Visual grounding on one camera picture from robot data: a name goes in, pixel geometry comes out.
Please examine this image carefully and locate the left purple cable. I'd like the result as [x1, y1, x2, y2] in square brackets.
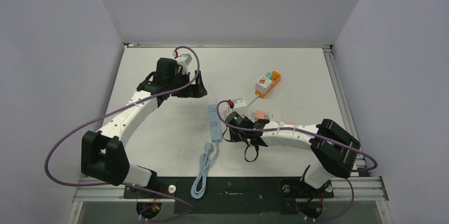
[44, 46, 201, 223]

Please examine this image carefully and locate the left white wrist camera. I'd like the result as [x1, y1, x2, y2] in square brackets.
[173, 51, 193, 74]

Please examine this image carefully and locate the purple cable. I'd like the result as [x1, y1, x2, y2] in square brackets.
[44, 46, 201, 223]
[215, 100, 379, 222]

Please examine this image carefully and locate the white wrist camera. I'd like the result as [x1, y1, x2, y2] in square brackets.
[173, 51, 193, 74]
[226, 98, 248, 117]

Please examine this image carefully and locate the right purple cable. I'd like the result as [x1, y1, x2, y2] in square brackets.
[215, 100, 379, 222]

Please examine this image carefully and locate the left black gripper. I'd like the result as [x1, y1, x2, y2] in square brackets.
[167, 70, 206, 98]

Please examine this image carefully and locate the small pink plug adapter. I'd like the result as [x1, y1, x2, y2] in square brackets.
[250, 110, 273, 120]

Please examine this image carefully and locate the orange power strip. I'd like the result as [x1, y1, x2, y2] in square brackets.
[255, 70, 282, 98]

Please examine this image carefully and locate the light blue power cord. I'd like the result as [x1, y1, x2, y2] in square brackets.
[190, 141, 220, 200]

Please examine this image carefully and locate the small white flat adapter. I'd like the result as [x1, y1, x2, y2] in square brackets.
[269, 111, 283, 122]

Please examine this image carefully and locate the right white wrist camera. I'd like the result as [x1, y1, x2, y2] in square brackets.
[226, 98, 248, 117]

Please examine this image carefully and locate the white cube adapter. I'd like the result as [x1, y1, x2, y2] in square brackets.
[255, 75, 273, 94]

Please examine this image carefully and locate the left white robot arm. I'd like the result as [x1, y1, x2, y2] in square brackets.
[81, 54, 207, 198]

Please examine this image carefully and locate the pink cube socket adapter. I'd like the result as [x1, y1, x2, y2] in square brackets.
[283, 121, 297, 126]

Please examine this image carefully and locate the pink blue power strip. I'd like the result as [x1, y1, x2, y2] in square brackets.
[208, 105, 222, 142]

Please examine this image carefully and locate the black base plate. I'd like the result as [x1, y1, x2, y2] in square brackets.
[123, 176, 334, 216]

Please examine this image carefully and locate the aluminium frame rail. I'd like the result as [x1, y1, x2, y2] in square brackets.
[322, 45, 371, 177]

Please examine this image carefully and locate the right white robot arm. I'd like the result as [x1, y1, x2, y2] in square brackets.
[224, 111, 361, 196]

